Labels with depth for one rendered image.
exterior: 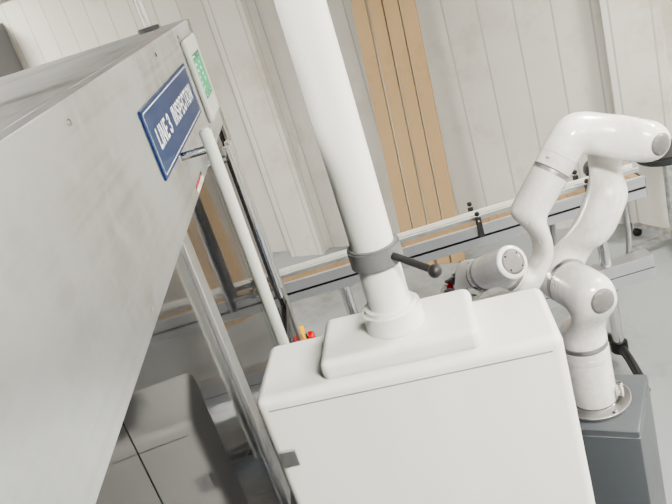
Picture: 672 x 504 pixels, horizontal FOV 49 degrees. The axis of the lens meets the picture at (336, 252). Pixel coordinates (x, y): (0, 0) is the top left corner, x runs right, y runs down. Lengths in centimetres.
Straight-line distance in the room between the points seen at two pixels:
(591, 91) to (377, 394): 386
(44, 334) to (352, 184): 56
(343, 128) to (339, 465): 56
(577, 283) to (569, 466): 67
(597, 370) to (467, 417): 87
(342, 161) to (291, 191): 463
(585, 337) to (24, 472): 158
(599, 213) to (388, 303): 86
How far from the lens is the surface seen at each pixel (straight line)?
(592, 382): 207
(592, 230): 192
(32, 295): 69
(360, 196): 110
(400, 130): 493
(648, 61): 469
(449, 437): 125
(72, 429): 69
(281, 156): 562
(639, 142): 185
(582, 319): 190
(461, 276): 195
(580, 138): 182
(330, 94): 106
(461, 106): 507
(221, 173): 144
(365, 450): 126
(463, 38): 495
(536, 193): 180
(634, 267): 353
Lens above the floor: 217
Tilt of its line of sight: 22 degrees down
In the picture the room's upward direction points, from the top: 18 degrees counter-clockwise
